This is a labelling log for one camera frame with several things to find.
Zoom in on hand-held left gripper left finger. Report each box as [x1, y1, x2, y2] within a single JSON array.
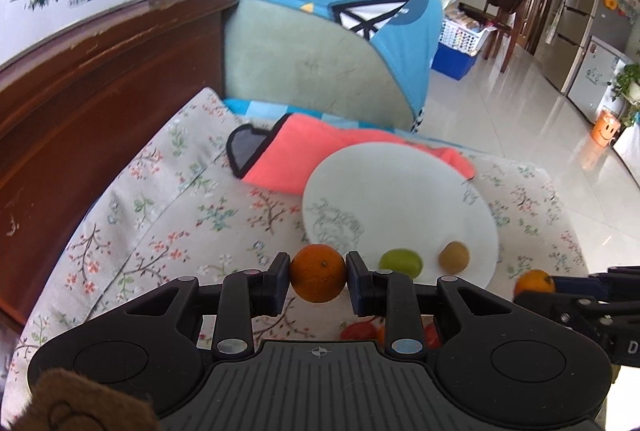
[[122, 252, 292, 362]]

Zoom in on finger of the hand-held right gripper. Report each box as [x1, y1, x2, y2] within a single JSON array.
[[515, 292, 623, 343], [550, 266, 640, 298]]

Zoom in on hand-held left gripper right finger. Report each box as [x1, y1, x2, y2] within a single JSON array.
[[346, 251, 522, 359]]

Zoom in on green lime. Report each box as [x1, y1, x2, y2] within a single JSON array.
[[378, 249, 424, 282]]

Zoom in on white plate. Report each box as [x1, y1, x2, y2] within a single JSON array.
[[301, 142, 499, 289]]

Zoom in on brown kiwi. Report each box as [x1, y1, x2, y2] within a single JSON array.
[[438, 241, 471, 274]]

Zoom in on coral cloth with grey pocket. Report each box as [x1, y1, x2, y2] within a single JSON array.
[[226, 113, 476, 194]]

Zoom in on orange smiley bucket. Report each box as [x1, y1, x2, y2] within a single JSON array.
[[590, 109, 622, 144]]

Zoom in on small white refrigerator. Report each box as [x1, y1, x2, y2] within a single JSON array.
[[567, 36, 636, 122]]

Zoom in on pale green sofa armrest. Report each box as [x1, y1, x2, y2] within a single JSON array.
[[222, 0, 426, 132]]

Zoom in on brown plush toy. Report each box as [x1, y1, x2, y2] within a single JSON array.
[[10, 367, 162, 431]]

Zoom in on blue storage bin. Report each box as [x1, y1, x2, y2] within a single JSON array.
[[430, 42, 479, 80]]

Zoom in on dark wooden cabinet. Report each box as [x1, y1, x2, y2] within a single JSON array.
[[0, 0, 242, 329]]

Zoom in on white plastic basket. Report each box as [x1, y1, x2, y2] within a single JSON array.
[[438, 18, 494, 58]]

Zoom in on silver refrigerator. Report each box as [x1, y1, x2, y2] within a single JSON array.
[[547, 0, 637, 96]]

